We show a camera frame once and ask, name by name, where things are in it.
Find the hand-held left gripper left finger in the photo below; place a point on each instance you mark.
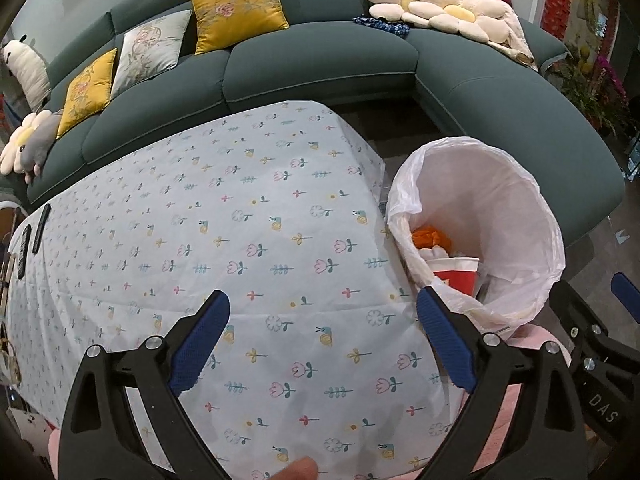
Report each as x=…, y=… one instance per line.
x=197, y=345

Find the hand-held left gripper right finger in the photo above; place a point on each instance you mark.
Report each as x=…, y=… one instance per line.
x=445, y=340

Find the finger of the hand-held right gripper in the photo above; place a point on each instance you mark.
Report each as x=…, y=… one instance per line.
x=627, y=295
x=575, y=310

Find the red paper cup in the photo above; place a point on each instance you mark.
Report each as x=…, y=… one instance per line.
x=457, y=275

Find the orange plastic bag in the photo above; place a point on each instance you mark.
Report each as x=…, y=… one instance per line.
x=430, y=237

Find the white-lined trash bin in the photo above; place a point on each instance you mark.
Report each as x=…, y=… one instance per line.
x=480, y=185

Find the person's left hand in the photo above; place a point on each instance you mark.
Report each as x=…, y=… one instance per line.
x=295, y=470

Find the pink fleece cloth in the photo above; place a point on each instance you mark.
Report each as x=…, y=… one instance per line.
x=505, y=440

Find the clear glass pot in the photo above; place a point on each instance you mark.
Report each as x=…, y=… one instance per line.
x=10, y=362

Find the black remote control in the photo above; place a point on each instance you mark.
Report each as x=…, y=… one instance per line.
x=41, y=227
x=24, y=252

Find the potted green plant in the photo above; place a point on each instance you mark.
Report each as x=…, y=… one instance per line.
x=580, y=90

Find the pink orchid plant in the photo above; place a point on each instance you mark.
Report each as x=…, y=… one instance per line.
x=612, y=77

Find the grey plush toy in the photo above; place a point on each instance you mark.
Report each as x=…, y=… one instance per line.
x=42, y=145

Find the yellow embroidered cushion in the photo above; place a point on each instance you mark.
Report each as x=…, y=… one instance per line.
x=87, y=92
x=237, y=17

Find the grey floral cushion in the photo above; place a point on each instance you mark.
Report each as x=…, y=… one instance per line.
x=150, y=52

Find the teal sectional sofa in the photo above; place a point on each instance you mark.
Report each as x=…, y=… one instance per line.
x=320, y=65

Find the blue patterned cloth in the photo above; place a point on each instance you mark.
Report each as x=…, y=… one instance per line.
x=382, y=25

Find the white panda plush toy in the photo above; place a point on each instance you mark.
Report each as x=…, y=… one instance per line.
x=25, y=72

